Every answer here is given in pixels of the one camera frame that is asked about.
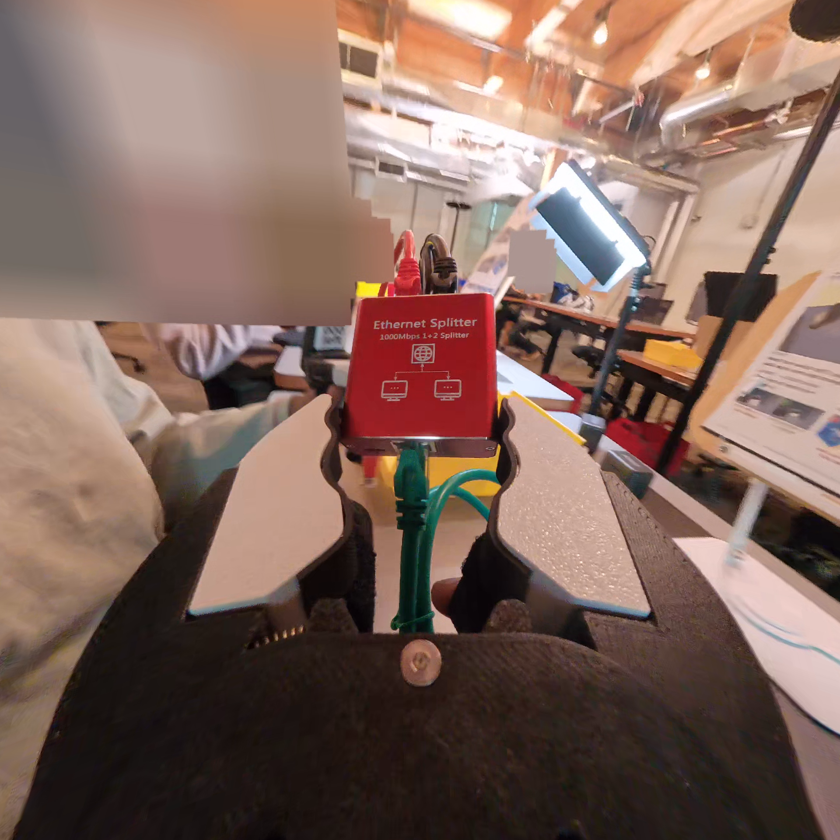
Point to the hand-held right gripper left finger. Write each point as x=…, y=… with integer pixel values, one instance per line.
x=275, y=512

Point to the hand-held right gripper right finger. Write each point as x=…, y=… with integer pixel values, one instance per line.
x=564, y=512

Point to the red ethernet splitter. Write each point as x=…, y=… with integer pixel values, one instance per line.
x=420, y=374

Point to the yellow plastic bin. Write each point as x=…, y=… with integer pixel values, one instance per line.
x=459, y=476

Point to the person's left forearm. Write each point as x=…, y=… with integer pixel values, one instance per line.
x=216, y=433

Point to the grey desk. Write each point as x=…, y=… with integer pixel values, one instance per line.
x=820, y=774

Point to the black pole clamp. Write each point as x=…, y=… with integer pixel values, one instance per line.
x=590, y=433

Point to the red crate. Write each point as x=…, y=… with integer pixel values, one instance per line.
x=646, y=446

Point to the wooden table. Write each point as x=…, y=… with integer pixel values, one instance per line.
x=656, y=371

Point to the black light stand pole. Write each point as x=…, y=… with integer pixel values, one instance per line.
x=617, y=341

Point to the yellow box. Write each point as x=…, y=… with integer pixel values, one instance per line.
x=673, y=353

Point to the person's cream clothing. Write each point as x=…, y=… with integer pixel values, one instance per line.
x=59, y=492

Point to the tan printed poster board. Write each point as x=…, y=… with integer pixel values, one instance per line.
x=774, y=394

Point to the white document stand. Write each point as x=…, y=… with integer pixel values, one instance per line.
x=787, y=623

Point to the black screen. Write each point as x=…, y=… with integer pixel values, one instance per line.
x=741, y=295

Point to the LED light panel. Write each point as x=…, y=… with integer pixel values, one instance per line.
x=590, y=223

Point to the thick black pole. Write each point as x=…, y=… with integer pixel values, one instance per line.
x=754, y=282

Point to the silver air duct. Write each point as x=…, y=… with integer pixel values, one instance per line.
x=695, y=108

